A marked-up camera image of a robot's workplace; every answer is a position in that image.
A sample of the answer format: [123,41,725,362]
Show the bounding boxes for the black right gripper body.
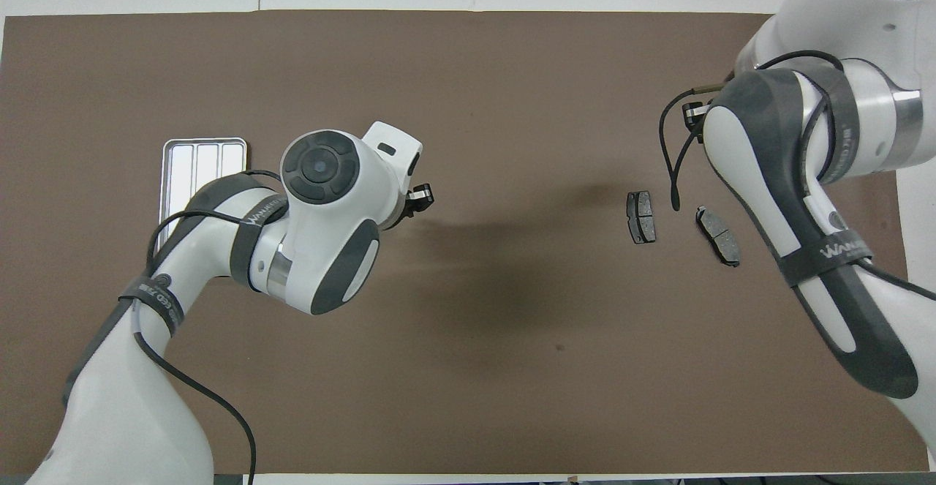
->
[682,100,713,136]

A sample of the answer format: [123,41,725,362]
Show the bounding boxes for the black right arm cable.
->
[658,49,915,303]

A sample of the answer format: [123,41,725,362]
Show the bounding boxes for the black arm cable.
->
[132,168,287,485]
[658,49,915,303]

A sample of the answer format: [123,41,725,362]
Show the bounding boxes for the long curved dark brake pad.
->
[695,206,742,268]

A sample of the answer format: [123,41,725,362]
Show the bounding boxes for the brown table mat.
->
[0,10,930,475]

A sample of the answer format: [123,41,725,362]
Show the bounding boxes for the rectangular dark brake pad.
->
[626,190,657,245]

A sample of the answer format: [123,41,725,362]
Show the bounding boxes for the silver metal tray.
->
[156,138,249,253]

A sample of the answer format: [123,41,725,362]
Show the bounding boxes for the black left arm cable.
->
[132,168,287,485]

